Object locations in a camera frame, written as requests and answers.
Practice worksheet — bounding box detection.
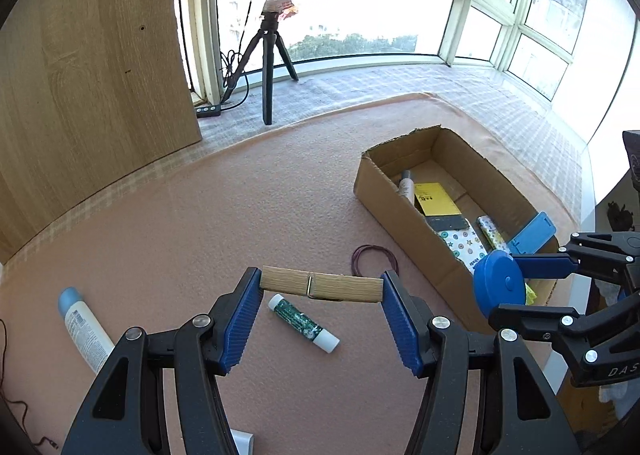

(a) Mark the green glue stick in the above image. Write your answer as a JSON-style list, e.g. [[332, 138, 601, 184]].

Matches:
[[267, 294, 341, 353]]

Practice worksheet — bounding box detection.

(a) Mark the purple rubber band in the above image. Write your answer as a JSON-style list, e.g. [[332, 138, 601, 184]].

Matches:
[[351, 245, 401, 276]]

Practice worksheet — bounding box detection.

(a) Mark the checked white cloth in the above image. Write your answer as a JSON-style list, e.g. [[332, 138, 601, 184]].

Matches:
[[0, 62, 588, 281]]

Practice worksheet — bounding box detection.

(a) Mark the pink blanket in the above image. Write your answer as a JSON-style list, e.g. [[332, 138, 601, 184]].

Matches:
[[0, 92, 583, 455]]

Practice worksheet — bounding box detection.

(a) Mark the patterned tissue pack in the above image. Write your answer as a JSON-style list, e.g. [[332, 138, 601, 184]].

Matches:
[[436, 220, 493, 271]]

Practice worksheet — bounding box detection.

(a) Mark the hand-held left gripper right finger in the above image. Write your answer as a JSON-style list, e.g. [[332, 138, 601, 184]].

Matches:
[[380, 270, 583, 455]]

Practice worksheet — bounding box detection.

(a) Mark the small pink bottle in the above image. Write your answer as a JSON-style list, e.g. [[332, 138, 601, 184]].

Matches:
[[396, 170, 417, 206]]

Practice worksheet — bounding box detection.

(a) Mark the black ring light cable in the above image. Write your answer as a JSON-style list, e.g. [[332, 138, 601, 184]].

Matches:
[[220, 0, 256, 108]]

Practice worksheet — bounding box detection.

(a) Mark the thin black cable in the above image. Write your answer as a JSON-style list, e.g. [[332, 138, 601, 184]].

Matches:
[[0, 320, 61, 451]]

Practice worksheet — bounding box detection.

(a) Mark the blue plastic tag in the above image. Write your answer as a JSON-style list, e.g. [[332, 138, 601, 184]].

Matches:
[[506, 211, 557, 256]]

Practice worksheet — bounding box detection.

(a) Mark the patterned white lighter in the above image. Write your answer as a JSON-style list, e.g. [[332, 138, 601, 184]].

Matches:
[[475, 215, 512, 256]]

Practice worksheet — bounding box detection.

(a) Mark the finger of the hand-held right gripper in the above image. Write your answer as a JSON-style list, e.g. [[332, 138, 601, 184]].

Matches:
[[512, 231, 640, 286], [487, 285, 640, 361]]

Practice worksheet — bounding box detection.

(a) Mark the blue round tape measure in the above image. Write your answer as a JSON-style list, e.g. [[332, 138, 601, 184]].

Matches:
[[472, 249, 528, 320]]

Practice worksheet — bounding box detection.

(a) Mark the dark object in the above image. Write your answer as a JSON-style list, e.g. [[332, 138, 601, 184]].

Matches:
[[607, 202, 637, 234]]

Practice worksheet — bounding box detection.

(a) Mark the wooden clothespin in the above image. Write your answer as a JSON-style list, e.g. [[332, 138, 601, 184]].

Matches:
[[261, 266, 385, 305]]

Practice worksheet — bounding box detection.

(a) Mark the cardboard box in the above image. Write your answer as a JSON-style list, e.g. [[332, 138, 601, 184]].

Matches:
[[353, 124, 560, 336]]

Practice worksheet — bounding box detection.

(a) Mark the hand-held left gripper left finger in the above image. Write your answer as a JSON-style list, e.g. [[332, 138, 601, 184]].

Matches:
[[62, 266, 263, 455]]

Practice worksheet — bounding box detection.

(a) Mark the light wooden board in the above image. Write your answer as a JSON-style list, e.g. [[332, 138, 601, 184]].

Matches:
[[0, 0, 203, 263]]

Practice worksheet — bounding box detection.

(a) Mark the yellow and grey box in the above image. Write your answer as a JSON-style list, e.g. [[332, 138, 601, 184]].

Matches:
[[414, 182, 468, 231]]

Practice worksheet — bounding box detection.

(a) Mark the white sunscreen tube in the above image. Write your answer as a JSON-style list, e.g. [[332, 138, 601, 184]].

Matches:
[[57, 286, 117, 376]]

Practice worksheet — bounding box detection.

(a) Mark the crumpled pink wrapper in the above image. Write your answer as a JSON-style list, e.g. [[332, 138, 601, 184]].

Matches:
[[262, 0, 300, 20]]

